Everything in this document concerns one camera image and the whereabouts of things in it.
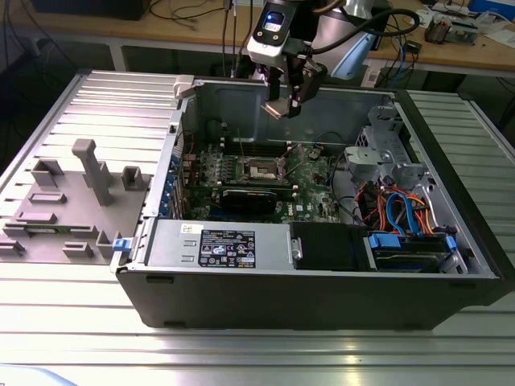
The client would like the pale blue object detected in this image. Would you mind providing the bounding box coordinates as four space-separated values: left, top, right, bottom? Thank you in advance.
0 363 68 386

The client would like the metal socket cover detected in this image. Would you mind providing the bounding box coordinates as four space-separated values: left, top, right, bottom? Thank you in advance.
276 141 307 179

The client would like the green circuit board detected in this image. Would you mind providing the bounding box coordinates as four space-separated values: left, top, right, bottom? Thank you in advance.
448 18 482 43

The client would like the black finned component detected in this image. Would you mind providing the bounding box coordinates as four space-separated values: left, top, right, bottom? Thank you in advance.
425 18 448 44

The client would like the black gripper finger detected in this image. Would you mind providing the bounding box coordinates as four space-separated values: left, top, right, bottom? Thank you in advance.
286 54 323 118
263 64 283 101

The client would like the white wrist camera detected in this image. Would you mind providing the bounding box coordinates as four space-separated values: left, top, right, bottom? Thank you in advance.
245 1 292 66

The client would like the green motherboard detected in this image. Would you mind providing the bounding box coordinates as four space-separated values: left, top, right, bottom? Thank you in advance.
179 139 356 224

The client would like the blue wire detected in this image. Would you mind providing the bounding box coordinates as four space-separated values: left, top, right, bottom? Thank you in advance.
384 191 424 239

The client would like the blue cardboard box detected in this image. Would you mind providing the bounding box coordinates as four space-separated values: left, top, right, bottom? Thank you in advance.
469 0 515 13

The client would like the black drive bay cover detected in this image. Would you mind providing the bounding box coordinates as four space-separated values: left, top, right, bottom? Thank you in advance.
288 221 370 273

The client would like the white paper sheet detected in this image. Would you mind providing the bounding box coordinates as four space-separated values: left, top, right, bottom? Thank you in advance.
414 7 434 27
484 22 515 51

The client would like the white labelled box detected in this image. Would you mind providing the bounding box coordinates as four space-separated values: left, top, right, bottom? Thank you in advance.
360 64 383 88

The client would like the green RAM stick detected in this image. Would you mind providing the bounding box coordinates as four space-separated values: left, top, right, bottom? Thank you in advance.
23 226 96 235

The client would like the wooden desk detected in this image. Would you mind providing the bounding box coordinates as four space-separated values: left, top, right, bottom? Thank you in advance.
0 0 515 77

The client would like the black PC case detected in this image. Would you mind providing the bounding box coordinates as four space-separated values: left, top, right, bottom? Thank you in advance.
109 76 515 331

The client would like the black equipment box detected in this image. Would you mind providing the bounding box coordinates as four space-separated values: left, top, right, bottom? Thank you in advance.
31 0 146 21

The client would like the grey parts rack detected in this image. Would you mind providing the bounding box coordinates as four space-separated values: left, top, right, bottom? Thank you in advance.
0 138 156 266

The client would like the black graphics card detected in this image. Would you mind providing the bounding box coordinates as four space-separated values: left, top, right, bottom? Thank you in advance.
183 183 295 216

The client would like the hard disk in blue carrier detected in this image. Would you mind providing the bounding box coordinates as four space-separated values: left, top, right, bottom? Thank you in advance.
364 231 458 274

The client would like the silver CPU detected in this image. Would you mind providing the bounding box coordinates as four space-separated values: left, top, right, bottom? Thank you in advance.
260 97 297 121

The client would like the metal disk bay cage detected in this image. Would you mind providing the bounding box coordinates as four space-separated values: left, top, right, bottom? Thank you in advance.
344 105 439 202

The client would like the grey power supply unit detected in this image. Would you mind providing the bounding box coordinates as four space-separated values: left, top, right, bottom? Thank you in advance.
146 219 291 269

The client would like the orange wire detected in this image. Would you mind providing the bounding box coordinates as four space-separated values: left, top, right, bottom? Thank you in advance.
404 193 439 237
357 181 389 232

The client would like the CPU socket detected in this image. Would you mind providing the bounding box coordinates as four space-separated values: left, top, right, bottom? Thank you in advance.
236 154 289 183

